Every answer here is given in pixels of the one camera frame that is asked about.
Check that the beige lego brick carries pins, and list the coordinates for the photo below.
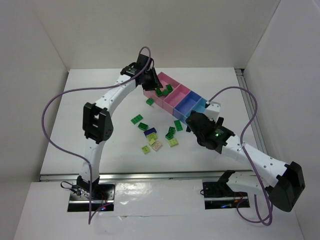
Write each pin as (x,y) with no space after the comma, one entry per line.
(155,144)

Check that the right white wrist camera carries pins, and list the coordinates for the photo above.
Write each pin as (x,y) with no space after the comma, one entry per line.
(212,110)

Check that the aluminium front rail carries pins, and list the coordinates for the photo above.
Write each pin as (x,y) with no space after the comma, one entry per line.
(112,177)

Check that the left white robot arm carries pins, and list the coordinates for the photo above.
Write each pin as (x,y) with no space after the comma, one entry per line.
(97,117)

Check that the light blue container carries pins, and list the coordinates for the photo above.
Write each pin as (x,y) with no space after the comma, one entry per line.
(199,107)

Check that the small green lego brick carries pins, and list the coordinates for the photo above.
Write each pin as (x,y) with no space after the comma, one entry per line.
(165,92)

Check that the long green lego brick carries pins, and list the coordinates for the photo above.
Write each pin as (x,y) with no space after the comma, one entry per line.
(136,119)

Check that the lime lego brick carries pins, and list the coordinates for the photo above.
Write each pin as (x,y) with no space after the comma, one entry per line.
(146,149)
(152,136)
(173,142)

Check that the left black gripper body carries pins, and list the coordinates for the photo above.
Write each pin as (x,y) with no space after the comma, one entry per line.
(152,81)

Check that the aluminium side rail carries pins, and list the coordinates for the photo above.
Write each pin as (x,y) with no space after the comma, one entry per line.
(260,150)

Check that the lime lego brick upper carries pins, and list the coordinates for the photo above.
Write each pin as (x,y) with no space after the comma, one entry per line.
(152,136)

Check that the lime lego brick right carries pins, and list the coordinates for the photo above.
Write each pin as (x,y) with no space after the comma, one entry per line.
(173,142)

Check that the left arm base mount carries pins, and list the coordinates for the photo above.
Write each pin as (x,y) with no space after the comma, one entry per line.
(102,198)

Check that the dark blue lego brick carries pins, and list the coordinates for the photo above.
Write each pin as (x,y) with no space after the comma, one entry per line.
(150,131)

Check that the long green lego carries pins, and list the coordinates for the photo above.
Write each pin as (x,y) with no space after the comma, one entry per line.
(178,125)

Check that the small pink container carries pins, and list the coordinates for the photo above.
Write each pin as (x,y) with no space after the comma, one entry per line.
(174,98)

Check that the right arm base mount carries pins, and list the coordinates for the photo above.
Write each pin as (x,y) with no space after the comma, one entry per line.
(218,195)

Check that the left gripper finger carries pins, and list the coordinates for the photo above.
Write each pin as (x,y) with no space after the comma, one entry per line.
(148,85)
(158,78)

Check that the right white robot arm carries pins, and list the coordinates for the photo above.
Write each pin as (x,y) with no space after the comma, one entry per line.
(282,182)

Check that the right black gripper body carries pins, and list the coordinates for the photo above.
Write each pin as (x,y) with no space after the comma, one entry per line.
(194,121)

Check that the lime lego brick lower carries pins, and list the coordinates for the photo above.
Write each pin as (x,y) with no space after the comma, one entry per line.
(146,149)

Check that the dark blue container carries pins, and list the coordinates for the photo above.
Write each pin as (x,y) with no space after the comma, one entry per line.
(183,109)

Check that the large pink container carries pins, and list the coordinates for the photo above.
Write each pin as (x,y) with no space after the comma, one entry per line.
(165,80)

